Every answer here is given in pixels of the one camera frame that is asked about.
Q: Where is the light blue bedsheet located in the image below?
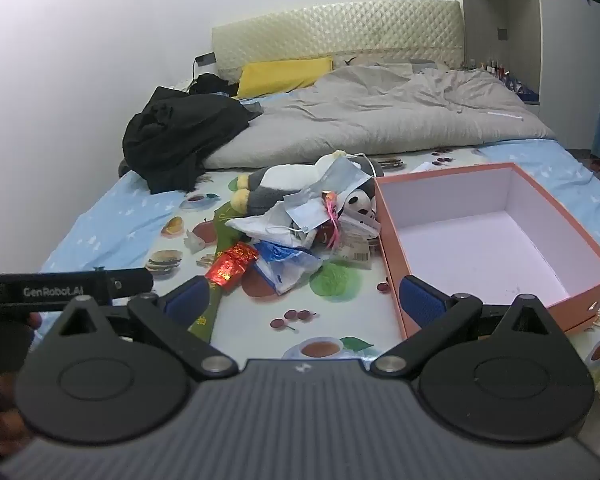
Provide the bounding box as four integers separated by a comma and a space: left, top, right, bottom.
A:
40, 95, 600, 281

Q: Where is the white wardrobe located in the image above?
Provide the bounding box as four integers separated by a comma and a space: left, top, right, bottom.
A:
457, 0, 600, 152

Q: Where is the black clothing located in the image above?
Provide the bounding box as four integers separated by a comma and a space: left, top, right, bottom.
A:
122, 74, 264, 195

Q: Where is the pink cardboard box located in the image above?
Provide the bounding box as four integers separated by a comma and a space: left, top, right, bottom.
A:
374, 162, 600, 340

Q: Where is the blue white plastic bag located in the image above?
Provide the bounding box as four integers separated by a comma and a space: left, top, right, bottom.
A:
252, 240, 324, 296

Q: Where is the yellow pillow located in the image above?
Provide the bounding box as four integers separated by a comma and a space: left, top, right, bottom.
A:
236, 57, 335, 100

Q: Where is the grey duvet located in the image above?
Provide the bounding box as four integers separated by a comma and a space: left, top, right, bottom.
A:
202, 62, 557, 170

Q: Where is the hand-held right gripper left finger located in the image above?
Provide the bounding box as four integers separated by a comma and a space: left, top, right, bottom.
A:
55, 275, 238, 380

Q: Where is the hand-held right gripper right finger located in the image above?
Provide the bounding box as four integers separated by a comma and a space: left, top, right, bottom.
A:
370, 276, 564, 377

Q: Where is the person's left hand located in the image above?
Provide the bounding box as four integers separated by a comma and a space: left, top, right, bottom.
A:
0, 390, 31, 458

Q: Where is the grey white penguin plush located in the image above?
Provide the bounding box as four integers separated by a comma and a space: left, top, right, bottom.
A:
230, 151, 381, 217

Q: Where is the cream quilted headboard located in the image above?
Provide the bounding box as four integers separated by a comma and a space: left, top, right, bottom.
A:
211, 0, 465, 83

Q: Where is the green fabric massage hammer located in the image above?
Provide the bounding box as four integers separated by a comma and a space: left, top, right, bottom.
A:
187, 200, 242, 346

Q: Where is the shiny red gold packet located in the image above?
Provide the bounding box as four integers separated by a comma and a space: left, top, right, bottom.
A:
205, 241, 260, 292

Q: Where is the clear zip bag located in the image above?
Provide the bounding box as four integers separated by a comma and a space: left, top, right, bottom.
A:
325, 210, 382, 264

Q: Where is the pink tassel charm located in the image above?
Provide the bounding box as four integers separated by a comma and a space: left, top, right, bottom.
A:
321, 189, 343, 249

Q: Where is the small panda plush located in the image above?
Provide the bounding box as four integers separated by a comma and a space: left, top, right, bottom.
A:
342, 187, 379, 222

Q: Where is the blue face mask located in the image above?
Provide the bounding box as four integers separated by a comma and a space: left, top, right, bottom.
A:
284, 191, 342, 234
300, 156, 377, 202

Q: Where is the row of small bottles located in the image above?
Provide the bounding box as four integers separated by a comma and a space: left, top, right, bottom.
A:
472, 57, 538, 98

